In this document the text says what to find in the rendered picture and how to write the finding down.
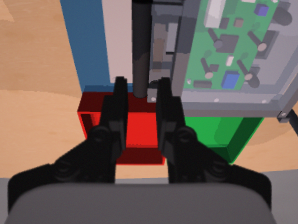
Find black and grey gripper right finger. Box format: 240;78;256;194
156;77;272;210

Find red open bin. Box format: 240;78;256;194
77;92;165;165

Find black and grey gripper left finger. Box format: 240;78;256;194
8;76;129;214

